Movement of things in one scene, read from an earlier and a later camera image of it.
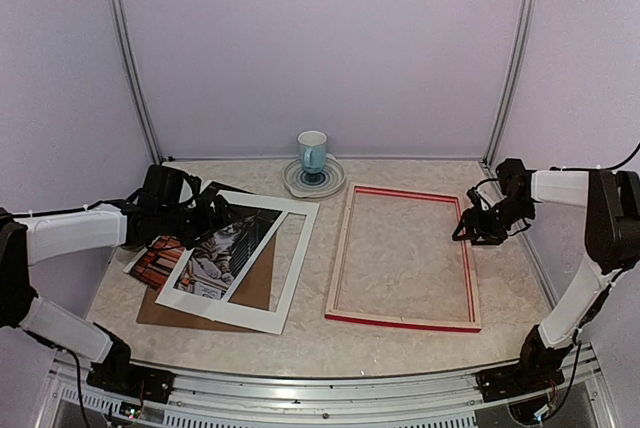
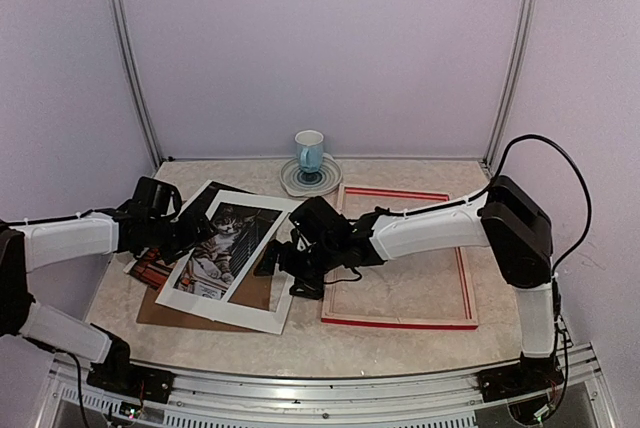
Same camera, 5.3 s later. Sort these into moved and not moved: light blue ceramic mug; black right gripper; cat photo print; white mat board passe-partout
Moved: black right gripper
Not moved: light blue ceramic mug; cat photo print; white mat board passe-partout
